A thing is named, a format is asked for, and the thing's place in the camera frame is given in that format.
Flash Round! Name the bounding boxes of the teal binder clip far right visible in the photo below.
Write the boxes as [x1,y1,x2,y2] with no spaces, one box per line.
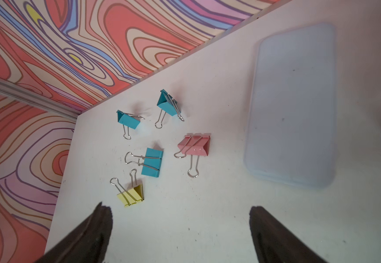
[154,89,184,129]

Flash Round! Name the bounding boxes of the yellow binder clip left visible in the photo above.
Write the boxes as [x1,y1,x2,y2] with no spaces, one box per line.
[109,169,144,207]

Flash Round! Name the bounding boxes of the pink binder clip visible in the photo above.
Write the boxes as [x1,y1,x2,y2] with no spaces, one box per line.
[174,133,211,179]

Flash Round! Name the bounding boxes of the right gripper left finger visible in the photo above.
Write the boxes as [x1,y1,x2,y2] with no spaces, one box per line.
[36,203,113,263]

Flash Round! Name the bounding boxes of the teal binder clip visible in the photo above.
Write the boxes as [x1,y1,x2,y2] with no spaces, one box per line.
[117,110,145,140]
[125,148,164,178]
[154,89,184,129]

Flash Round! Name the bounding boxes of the teal binder clip far left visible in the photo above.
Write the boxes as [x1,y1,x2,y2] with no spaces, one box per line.
[117,110,145,140]

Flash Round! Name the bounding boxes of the teal binder clip centre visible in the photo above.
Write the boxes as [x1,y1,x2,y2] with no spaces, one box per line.
[125,148,164,178]

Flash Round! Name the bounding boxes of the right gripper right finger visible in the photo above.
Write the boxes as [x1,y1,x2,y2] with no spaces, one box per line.
[249,207,325,263]

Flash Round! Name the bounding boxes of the light blue pencil case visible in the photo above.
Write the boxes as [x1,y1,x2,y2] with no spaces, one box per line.
[244,23,337,188]

